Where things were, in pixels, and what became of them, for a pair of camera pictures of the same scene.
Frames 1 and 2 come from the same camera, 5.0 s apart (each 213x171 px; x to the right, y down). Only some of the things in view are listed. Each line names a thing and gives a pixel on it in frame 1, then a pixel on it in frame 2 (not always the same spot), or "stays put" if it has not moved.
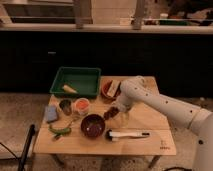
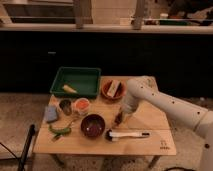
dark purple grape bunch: (110, 113) to (118, 117)
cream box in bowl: (114, 88) stays put
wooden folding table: (92, 126) stays put
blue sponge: (51, 113) stays put
